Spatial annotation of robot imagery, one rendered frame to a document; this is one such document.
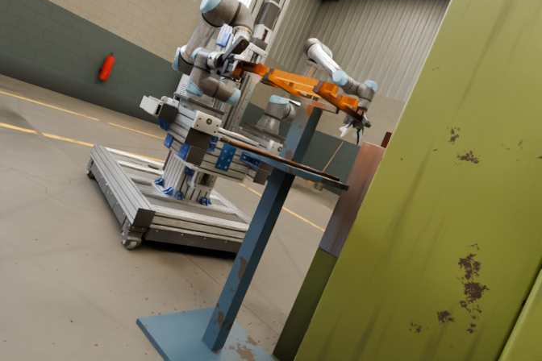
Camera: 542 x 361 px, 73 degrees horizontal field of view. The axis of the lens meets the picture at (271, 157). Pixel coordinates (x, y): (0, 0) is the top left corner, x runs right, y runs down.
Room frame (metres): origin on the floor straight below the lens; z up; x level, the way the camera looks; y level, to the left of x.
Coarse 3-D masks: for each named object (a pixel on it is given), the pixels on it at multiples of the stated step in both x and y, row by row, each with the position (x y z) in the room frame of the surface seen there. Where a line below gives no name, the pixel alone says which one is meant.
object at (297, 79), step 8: (248, 64) 1.33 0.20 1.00; (256, 64) 1.30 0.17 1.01; (256, 72) 1.27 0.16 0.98; (264, 72) 1.27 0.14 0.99; (280, 72) 1.22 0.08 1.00; (288, 80) 1.21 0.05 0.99; (296, 80) 1.17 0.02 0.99; (304, 80) 1.16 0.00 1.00; (312, 80) 1.14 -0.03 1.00; (328, 88) 1.10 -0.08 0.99; (336, 88) 1.10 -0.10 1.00
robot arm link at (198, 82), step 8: (192, 72) 1.47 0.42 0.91; (200, 72) 1.46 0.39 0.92; (208, 72) 1.47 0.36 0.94; (192, 80) 1.46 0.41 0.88; (200, 80) 1.46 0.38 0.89; (208, 80) 1.48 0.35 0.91; (216, 80) 1.51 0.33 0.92; (192, 88) 1.46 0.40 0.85; (200, 88) 1.47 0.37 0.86; (208, 88) 1.48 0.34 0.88; (200, 96) 1.49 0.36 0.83
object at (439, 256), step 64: (512, 0) 0.98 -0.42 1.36; (448, 64) 1.03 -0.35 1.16; (512, 64) 0.94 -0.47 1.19; (448, 128) 0.99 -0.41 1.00; (512, 128) 0.90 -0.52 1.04; (384, 192) 1.04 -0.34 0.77; (448, 192) 0.95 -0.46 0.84; (512, 192) 0.87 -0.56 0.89; (384, 256) 1.00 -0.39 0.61; (448, 256) 0.91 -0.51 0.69; (512, 256) 0.84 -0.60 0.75; (320, 320) 1.05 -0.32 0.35; (384, 320) 0.96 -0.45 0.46; (448, 320) 0.87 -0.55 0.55; (512, 320) 0.81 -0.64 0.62
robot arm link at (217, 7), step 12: (204, 0) 1.63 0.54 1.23; (216, 0) 1.58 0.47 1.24; (228, 0) 1.60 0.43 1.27; (204, 12) 1.62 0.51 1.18; (216, 12) 1.60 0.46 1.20; (228, 12) 1.61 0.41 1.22; (204, 24) 1.69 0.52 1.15; (216, 24) 1.66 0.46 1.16; (228, 24) 1.66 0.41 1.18; (192, 36) 1.78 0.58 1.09; (204, 36) 1.74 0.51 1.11; (180, 48) 1.90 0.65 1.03; (192, 48) 1.81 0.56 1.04; (180, 60) 1.88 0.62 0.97; (192, 60) 1.87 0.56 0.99; (180, 72) 1.94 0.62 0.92
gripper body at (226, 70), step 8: (216, 56) 1.41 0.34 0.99; (216, 64) 1.40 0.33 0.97; (224, 64) 1.37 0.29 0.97; (232, 64) 1.34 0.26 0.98; (240, 64) 1.36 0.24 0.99; (216, 72) 1.41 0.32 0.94; (224, 72) 1.36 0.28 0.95; (232, 72) 1.34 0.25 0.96; (240, 72) 1.37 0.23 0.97; (232, 80) 1.41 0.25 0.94; (240, 80) 1.39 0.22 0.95
